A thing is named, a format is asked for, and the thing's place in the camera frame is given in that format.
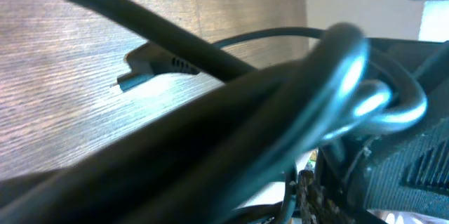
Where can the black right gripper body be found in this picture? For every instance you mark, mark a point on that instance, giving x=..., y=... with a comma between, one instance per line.
x=392, y=158

